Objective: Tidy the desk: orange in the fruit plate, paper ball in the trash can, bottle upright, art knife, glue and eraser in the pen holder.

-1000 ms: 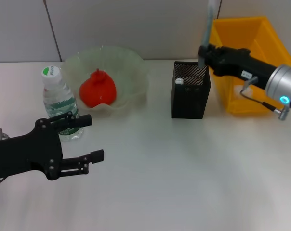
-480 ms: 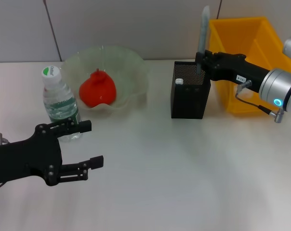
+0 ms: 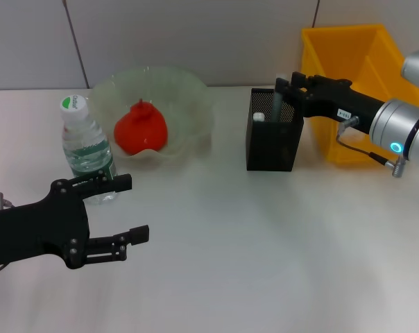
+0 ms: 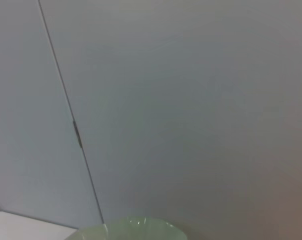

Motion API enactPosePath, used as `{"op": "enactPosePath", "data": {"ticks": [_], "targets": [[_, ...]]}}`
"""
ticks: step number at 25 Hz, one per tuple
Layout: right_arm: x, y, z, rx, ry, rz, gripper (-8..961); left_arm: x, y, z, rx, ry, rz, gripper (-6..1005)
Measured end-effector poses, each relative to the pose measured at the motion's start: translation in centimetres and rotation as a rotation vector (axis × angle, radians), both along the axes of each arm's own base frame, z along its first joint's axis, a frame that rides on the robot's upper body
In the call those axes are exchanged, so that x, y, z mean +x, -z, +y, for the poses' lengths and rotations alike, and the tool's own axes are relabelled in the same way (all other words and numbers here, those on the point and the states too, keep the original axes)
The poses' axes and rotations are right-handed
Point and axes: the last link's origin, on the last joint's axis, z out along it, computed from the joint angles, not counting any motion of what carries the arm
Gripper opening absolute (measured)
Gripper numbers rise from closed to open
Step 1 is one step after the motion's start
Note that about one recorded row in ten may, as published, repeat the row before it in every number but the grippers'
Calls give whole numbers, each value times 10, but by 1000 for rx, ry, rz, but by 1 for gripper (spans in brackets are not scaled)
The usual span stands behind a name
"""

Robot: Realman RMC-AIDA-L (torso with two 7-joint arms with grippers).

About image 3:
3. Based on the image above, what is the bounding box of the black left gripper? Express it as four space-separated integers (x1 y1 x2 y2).
0 171 151 271

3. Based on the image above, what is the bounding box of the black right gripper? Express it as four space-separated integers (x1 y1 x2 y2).
274 71 386 135

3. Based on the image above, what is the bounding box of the grey marker pen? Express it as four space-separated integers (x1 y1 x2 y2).
272 72 289 123

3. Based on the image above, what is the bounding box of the orange fruit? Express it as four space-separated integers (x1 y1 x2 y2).
112 99 169 156

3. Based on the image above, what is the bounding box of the clear green-label water bottle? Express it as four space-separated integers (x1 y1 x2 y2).
59 94 120 205

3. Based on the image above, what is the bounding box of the black mesh pen holder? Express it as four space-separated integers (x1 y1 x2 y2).
246 87 305 172

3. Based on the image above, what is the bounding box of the pale green wavy fruit bowl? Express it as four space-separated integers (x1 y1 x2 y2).
89 65 217 167

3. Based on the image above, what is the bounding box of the yellow plastic bin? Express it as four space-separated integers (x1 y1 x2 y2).
298 23 419 168

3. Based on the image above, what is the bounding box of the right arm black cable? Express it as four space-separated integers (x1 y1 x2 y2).
335 116 407 178

